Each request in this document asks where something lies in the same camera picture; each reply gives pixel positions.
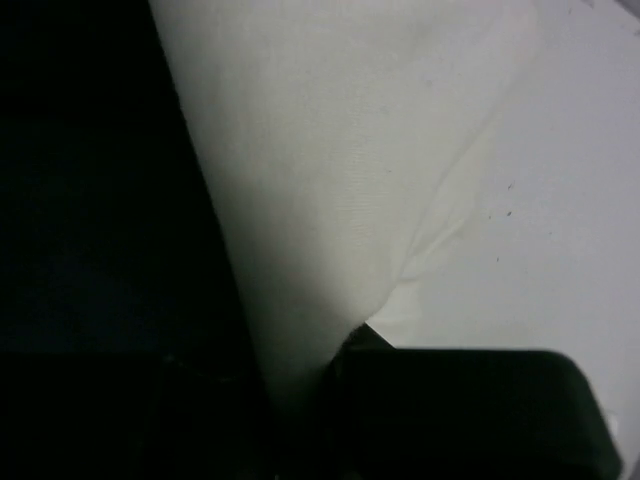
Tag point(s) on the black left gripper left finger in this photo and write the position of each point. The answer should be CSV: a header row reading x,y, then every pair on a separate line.
x,y
124,352

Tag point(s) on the white towel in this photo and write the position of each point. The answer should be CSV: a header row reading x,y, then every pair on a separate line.
x,y
341,142

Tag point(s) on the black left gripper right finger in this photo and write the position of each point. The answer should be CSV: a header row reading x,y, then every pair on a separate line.
x,y
416,413

